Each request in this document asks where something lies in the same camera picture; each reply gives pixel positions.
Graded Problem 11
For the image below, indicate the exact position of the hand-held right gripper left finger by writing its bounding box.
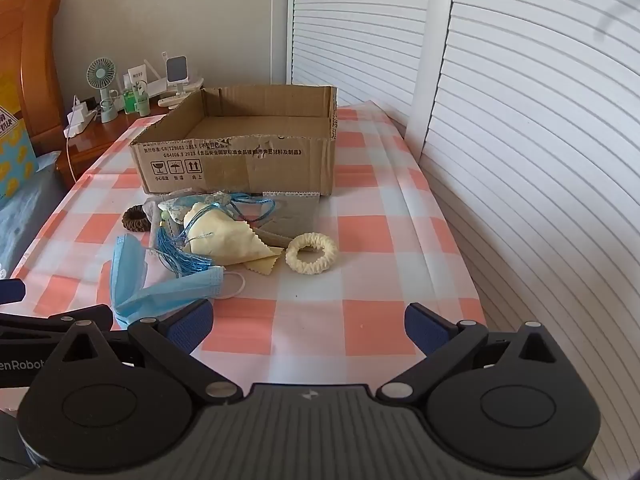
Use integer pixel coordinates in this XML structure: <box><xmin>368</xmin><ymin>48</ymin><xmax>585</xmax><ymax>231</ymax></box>
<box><xmin>59</xmin><ymin>299</ymin><xmax>240</xmax><ymax>406</ymax></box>

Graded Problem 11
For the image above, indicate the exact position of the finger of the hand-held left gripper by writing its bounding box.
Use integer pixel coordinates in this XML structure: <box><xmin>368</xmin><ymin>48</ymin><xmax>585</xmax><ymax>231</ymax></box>
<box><xmin>0</xmin><ymin>304</ymin><xmax>114</xmax><ymax>333</ymax></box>
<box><xmin>0</xmin><ymin>279</ymin><xmax>27</xmax><ymax>306</ymax></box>

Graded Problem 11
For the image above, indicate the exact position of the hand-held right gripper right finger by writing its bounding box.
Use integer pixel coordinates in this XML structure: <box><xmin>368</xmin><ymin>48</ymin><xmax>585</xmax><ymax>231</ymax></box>
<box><xmin>377</xmin><ymin>302</ymin><xmax>563</xmax><ymax>405</ymax></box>

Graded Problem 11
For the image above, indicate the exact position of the blue face mask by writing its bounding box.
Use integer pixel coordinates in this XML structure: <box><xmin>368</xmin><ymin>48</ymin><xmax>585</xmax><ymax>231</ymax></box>
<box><xmin>102</xmin><ymin>234</ymin><xmax>247</xmax><ymax>324</ymax></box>

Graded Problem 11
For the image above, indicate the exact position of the pale yellow cloth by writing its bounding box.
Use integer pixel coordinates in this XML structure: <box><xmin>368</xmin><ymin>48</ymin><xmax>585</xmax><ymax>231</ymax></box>
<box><xmin>182</xmin><ymin>202</ymin><xmax>287</xmax><ymax>277</ymax></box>

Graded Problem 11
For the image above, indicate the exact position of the cream knitted scrunchie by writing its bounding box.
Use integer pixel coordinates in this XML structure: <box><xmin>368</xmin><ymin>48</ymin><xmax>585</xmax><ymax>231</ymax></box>
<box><xmin>286</xmin><ymin>232</ymin><xmax>339</xmax><ymax>277</ymax></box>

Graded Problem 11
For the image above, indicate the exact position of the brown cardboard box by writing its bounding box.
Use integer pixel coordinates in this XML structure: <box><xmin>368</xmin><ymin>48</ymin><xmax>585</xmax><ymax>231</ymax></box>
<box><xmin>129</xmin><ymin>85</ymin><xmax>339</xmax><ymax>197</ymax></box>

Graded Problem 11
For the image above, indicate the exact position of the blue bed sheet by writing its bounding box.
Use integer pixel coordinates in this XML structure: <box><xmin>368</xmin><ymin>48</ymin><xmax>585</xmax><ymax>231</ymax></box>
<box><xmin>0</xmin><ymin>152</ymin><xmax>69</xmax><ymax>277</ymax></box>

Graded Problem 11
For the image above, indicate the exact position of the pink white checkered tablecloth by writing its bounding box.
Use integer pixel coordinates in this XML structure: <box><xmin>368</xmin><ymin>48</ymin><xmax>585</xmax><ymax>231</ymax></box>
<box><xmin>20</xmin><ymin>100</ymin><xmax>488</xmax><ymax>401</ymax></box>

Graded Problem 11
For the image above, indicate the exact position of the yellow snack bag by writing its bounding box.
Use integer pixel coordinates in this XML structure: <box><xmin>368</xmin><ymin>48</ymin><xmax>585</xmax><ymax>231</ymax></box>
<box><xmin>0</xmin><ymin>105</ymin><xmax>39</xmax><ymax>202</ymax></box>

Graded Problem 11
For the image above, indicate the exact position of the grey cloth with lace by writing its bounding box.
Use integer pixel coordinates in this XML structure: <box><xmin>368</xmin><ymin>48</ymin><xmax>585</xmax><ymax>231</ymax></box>
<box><xmin>250</xmin><ymin>191</ymin><xmax>322</xmax><ymax>249</ymax></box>

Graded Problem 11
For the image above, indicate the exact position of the white power strip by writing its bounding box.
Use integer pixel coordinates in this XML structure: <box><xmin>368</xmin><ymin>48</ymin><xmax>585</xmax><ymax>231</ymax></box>
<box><xmin>63</xmin><ymin>110</ymin><xmax>99</xmax><ymax>139</ymax></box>

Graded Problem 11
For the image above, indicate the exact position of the white louvred wardrobe door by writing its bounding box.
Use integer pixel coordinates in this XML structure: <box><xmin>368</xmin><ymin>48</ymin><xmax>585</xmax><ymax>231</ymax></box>
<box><xmin>405</xmin><ymin>0</ymin><xmax>640</xmax><ymax>480</ymax></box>
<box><xmin>288</xmin><ymin>0</ymin><xmax>457</xmax><ymax>127</ymax></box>

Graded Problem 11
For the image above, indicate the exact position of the wooden nightstand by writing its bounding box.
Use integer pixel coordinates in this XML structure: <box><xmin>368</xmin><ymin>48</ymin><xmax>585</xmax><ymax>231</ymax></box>
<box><xmin>55</xmin><ymin>109</ymin><xmax>174</xmax><ymax>192</ymax></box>

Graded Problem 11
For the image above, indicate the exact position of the green bottle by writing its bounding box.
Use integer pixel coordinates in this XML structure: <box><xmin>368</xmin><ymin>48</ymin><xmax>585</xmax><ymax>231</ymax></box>
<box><xmin>122</xmin><ymin>82</ymin><xmax>151</xmax><ymax>116</ymax></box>

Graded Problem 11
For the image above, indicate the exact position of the orange wooden headboard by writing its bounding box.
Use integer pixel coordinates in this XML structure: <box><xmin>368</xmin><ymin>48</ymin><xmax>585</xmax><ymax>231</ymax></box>
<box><xmin>0</xmin><ymin>0</ymin><xmax>62</xmax><ymax>157</ymax></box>

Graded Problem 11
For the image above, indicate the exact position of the pale green mini fan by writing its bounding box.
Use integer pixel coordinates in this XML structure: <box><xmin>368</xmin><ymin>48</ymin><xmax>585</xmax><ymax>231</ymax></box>
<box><xmin>86</xmin><ymin>57</ymin><xmax>120</xmax><ymax>124</ymax></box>

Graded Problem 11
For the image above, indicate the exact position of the white router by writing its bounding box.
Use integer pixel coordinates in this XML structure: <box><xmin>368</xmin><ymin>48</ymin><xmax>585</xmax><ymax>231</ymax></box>
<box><xmin>144</xmin><ymin>59</ymin><xmax>206</xmax><ymax>96</ymax></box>

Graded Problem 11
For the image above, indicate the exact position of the white phone stand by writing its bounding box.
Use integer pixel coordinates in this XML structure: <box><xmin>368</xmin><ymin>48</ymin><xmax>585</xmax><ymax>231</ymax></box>
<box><xmin>165</xmin><ymin>56</ymin><xmax>189</xmax><ymax>97</ymax></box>

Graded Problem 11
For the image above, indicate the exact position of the brown hair tie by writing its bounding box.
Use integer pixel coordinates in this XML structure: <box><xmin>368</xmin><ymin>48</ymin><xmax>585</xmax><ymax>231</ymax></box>
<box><xmin>122</xmin><ymin>205</ymin><xmax>159</xmax><ymax>234</ymax></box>

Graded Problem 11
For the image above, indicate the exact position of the white charging cable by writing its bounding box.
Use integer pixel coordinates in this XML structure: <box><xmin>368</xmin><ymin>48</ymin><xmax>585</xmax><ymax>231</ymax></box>
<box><xmin>63</xmin><ymin>127</ymin><xmax>79</xmax><ymax>184</ymax></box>

